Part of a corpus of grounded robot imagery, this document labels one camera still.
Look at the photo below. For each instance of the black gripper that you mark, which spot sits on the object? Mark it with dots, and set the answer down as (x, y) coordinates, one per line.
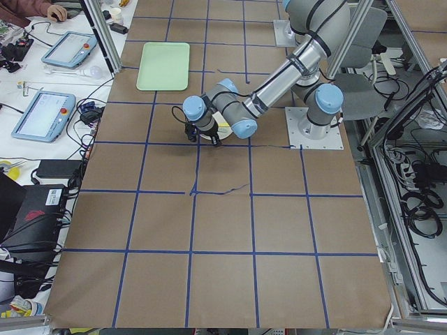
(211, 133)

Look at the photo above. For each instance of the cream round plate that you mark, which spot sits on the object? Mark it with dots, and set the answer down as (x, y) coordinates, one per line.
(222, 132)

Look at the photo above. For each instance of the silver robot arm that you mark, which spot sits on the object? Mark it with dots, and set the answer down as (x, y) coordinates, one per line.
(320, 26)

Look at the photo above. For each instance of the operator hand on mouse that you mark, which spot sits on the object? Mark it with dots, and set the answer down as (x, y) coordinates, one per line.
(57, 13)

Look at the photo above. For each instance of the light green tray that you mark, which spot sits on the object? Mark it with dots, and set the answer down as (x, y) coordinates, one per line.
(164, 67)

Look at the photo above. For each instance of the white light bulb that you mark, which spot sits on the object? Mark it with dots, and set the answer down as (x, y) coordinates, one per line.
(94, 72)

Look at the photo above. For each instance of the grey office chair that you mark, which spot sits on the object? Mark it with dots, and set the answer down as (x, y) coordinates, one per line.
(361, 101)

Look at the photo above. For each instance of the black power adapter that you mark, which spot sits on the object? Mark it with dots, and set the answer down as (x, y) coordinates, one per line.
(57, 169)

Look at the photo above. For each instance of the far blue teach pendant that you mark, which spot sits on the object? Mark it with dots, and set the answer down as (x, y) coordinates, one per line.
(70, 50)

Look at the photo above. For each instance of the blue teach pendant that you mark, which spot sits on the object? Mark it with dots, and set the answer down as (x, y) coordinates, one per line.
(70, 50)
(45, 117)

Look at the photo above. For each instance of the near blue teach pendant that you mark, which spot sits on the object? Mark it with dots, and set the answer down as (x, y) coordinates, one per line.
(45, 117)

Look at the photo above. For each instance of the black laptop computer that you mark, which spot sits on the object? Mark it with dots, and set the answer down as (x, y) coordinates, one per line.
(31, 221)

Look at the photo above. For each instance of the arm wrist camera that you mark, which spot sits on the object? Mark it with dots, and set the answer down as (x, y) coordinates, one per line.
(191, 131)

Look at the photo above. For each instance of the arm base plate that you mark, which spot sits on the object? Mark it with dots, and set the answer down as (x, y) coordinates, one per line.
(302, 134)
(284, 36)

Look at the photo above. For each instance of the aluminium frame post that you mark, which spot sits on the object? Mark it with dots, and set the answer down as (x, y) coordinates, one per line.
(96, 20)

